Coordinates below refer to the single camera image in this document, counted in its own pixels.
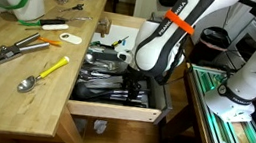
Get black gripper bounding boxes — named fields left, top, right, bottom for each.
left=120, top=64, right=152, bottom=104

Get wooden drawer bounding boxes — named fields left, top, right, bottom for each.
left=65, top=2, right=186, bottom=129

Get steel table spoon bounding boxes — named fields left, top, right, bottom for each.
left=83, top=52, right=118, bottom=68

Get wide blade steel knife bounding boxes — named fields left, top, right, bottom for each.
left=77, top=69, right=125, bottom=90

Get steel fork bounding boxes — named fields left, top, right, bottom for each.
left=84, top=59, right=122, bottom=74

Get grey cutlery organizer tray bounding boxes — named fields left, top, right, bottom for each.
left=70, top=45, right=157, bottom=111

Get crumpled white paper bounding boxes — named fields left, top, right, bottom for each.
left=92, top=118, right=109, bottom=136

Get yellow black screwdriver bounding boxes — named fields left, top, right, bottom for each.
left=110, top=33, right=130, bottom=49

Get green black small tool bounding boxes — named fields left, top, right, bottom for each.
left=89, top=39, right=114, bottom=54

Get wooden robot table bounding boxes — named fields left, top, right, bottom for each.
left=161, top=61, right=256, bottom=143

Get small wooden block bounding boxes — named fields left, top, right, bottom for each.
left=95, top=16, right=113, bottom=39

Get black trash can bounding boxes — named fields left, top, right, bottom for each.
left=188, top=23, right=234, bottom=70

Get slim steel utensil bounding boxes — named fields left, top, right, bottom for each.
left=55, top=11, right=93, bottom=26

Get orange peeler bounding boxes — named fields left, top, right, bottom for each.
left=36, top=36, right=64, bottom=47

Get steel can opener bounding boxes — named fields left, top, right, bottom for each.
left=0, top=27, right=52, bottom=70

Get white leaning boards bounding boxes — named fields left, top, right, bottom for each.
left=188, top=0, right=256, bottom=55

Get yellow handled ice cream scoop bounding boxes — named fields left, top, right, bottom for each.
left=16, top=50, right=70, bottom=100

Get white handled tool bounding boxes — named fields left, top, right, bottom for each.
left=24, top=17, right=70, bottom=37

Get small black handled scissors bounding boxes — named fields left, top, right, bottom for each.
left=59, top=1, right=85, bottom=17

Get green black handled tool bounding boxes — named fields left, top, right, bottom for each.
left=17, top=13, right=68, bottom=31

